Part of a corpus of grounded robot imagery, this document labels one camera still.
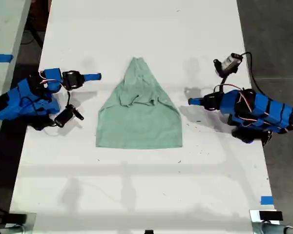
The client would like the short black camera stalk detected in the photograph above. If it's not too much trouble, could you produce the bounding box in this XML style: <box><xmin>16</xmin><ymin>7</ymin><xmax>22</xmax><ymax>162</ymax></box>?
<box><xmin>65</xmin><ymin>89</ymin><xmax>73</xmax><ymax>107</ymax></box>
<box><xmin>220</xmin><ymin>72</ymin><xmax>230</xmax><ymax>86</ymax></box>

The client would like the silver and black camera box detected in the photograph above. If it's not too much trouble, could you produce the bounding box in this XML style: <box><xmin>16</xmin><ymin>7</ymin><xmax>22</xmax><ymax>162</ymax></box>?
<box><xmin>213</xmin><ymin>53</ymin><xmax>244</xmax><ymax>77</ymax></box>

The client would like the metal table clamp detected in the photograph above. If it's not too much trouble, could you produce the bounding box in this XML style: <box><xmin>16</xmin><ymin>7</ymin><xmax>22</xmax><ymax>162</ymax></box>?
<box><xmin>249</xmin><ymin>209</ymin><xmax>293</xmax><ymax>234</ymax></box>
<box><xmin>0</xmin><ymin>212</ymin><xmax>37</xmax><ymax>234</ymax></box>

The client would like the black camera cable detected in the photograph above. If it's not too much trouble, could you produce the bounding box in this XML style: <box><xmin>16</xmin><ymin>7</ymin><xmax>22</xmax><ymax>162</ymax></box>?
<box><xmin>241</xmin><ymin>51</ymin><xmax>261</xmax><ymax>95</ymax></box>

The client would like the pale green T-shirt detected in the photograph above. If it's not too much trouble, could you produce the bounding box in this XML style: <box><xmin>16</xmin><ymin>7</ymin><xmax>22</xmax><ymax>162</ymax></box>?
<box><xmin>95</xmin><ymin>56</ymin><xmax>184</xmax><ymax>150</ymax></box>

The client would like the long blue tape strip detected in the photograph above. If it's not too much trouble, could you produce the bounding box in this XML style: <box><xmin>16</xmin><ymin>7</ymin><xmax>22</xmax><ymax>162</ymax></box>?
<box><xmin>0</xmin><ymin>54</ymin><xmax>14</xmax><ymax>64</ymax></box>

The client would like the small blue tape piece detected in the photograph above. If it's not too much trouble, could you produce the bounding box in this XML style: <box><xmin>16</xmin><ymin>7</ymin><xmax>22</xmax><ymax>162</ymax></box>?
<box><xmin>260</xmin><ymin>195</ymin><xmax>275</xmax><ymax>206</ymax></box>

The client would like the small black box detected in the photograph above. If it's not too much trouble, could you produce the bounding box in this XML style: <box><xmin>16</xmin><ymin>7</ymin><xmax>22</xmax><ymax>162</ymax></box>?
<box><xmin>258</xmin><ymin>211</ymin><xmax>283</xmax><ymax>221</ymax></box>

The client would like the white side table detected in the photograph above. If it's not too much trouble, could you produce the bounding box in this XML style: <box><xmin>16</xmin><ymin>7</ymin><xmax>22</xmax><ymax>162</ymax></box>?
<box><xmin>0</xmin><ymin>0</ymin><xmax>33</xmax><ymax>156</ymax></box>

